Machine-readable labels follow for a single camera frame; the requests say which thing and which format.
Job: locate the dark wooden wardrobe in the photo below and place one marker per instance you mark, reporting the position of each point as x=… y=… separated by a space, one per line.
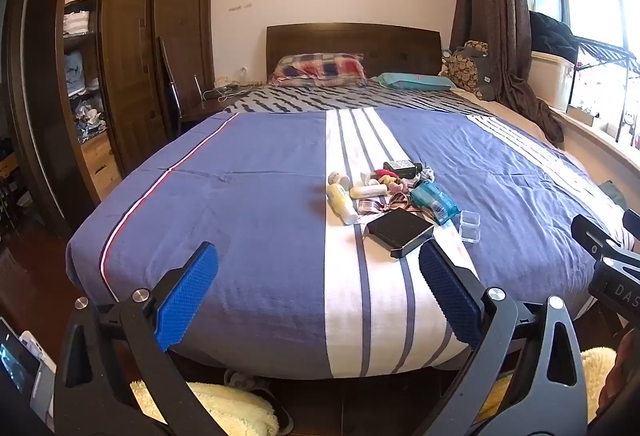
x=130 y=41

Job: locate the black power adapter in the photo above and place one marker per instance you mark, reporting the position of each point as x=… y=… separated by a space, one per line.
x=400 y=168

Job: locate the zebra striped bedsheet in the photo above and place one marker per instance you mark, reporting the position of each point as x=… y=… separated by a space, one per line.
x=300 y=99

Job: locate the red pink scrunchie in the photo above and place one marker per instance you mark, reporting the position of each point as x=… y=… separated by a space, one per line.
x=387 y=174

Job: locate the brown curtain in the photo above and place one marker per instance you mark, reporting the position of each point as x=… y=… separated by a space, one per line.
x=495 y=16

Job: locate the patterned clothes pile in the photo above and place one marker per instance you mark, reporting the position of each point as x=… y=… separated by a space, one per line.
x=87 y=119

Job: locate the striped folded cloth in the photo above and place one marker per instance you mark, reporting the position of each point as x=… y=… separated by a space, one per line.
x=76 y=23

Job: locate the dark chair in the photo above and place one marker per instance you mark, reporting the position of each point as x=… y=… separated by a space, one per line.
x=170 y=86

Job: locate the black drying rack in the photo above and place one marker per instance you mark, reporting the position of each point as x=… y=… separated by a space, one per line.
x=600 y=49

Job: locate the light blue folded clothes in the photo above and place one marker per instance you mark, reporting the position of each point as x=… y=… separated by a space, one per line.
x=80 y=71

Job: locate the black square box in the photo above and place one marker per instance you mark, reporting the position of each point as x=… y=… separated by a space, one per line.
x=397 y=228

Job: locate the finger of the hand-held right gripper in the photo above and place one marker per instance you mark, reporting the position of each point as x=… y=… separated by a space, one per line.
x=592 y=238
x=632 y=222

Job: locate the white storage box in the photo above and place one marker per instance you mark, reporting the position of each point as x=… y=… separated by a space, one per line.
x=550 y=76

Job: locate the yellow lotion bottle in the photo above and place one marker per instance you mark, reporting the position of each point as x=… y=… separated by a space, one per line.
x=340 y=203

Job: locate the dark green cloth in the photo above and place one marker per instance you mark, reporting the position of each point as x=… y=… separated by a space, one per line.
x=612 y=192

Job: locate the black jacket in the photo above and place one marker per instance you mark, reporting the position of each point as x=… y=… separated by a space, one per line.
x=550 y=34

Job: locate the white smartphone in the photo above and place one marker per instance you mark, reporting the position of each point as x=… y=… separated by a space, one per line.
x=20 y=361

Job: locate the small white tube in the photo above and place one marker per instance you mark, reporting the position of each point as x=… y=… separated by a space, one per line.
x=367 y=191

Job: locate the small white round jar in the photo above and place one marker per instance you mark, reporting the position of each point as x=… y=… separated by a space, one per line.
x=335 y=177

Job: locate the pale slipper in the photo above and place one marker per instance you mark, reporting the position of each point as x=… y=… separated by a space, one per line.
x=245 y=378

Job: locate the plaid pillow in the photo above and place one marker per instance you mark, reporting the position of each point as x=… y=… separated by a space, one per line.
x=320 y=66

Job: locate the plaid ribbon bow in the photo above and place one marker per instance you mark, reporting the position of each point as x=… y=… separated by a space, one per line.
x=372 y=205

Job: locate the brown patterned bag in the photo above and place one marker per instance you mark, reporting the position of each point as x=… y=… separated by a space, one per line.
x=465 y=66

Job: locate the dark wooden headboard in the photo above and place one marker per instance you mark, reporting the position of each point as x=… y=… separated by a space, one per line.
x=350 y=39

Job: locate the blue white striped blanket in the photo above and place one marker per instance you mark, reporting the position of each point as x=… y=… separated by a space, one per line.
x=225 y=191

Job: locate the teal plastic packet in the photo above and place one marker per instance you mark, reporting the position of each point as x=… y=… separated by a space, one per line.
x=432 y=201

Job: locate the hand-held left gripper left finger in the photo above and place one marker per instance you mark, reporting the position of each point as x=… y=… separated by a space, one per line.
x=187 y=296

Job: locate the teal pillow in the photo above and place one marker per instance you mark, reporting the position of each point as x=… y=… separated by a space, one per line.
x=412 y=81

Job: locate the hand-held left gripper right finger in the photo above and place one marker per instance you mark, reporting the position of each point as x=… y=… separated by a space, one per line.
x=447 y=296

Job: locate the dark wooden nightstand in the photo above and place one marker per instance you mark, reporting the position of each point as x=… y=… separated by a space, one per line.
x=200 y=109

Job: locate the clear plastic case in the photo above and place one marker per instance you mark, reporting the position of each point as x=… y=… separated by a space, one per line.
x=470 y=218
x=470 y=235

